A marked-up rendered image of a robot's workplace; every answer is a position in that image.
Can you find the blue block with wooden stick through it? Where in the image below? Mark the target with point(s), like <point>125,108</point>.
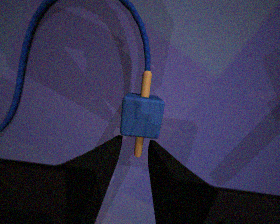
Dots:
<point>141,116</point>

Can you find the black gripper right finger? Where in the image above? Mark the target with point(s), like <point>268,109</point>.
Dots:
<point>182,197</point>

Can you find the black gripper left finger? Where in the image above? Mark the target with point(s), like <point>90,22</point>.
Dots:
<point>71,192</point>

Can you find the blue cord with wooden stick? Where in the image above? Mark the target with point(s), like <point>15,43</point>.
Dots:
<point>39,13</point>

